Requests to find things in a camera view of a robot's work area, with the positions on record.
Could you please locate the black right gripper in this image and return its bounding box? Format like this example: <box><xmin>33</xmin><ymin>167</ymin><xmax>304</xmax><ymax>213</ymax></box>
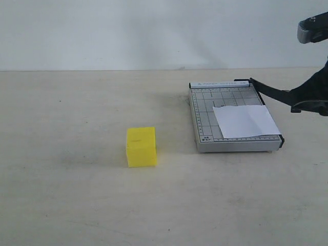
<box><xmin>290</xmin><ymin>62</ymin><xmax>327</xmax><ymax>116</ymax></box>

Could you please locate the black cutter blade arm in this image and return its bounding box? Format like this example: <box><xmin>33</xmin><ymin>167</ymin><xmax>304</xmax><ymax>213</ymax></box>
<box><xmin>234</xmin><ymin>78</ymin><xmax>305</xmax><ymax>113</ymax></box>

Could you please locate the white paper sheet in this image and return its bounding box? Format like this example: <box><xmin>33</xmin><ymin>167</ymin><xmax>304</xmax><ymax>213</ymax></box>
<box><xmin>213</xmin><ymin>105</ymin><xmax>281</xmax><ymax>138</ymax></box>

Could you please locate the yellow cube block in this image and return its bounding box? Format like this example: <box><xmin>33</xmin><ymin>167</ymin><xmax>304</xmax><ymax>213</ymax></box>
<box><xmin>126</xmin><ymin>127</ymin><xmax>157</xmax><ymax>168</ymax></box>

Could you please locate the grey paper cutter base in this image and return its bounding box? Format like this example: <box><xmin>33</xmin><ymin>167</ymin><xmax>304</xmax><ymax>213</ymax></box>
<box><xmin>189</xmin><ymin>79</ymin><xmax>284</xmax><ymax>153</ymax></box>

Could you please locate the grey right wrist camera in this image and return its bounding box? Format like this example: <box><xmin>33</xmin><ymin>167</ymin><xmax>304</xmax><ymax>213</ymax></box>
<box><xmin>297</xmin><ymin>12</ymin><xmax>327</xmax><ymax>44</ymax></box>

